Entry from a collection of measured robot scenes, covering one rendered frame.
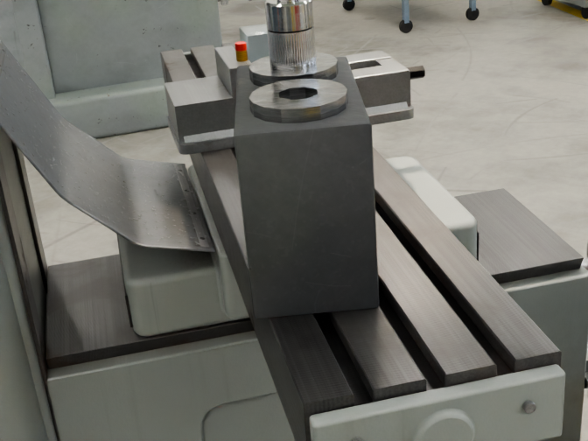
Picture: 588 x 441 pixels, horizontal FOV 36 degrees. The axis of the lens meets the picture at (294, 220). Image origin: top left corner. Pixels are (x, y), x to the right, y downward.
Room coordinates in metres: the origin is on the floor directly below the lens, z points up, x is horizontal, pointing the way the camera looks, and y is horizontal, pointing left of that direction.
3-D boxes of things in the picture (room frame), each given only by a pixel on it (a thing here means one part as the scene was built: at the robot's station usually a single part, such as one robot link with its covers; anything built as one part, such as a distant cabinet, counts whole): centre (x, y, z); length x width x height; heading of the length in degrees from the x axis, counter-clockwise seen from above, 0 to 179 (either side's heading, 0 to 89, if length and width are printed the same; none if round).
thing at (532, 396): (1.21, 0.01, 0.88); 1.24 x 0.23 x 0.08; 11
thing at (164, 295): (1.22, 0.01, 0.78); 0.50 x 0.35 x 0.12; 101
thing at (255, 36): (1.30, 0.02, 1.03); 0.06 x 0.05 x 0.06; 12
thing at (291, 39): (0.90, -0.01, 1.14); 0.05 x 0.05 x 0.06
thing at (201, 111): (1.30, -0.01, 0.97); 0.35 x 0.15 x 0.11; 102
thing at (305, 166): (0.85, -0.01, 1.02); 0.22 x 0.12 x 0.20; 1
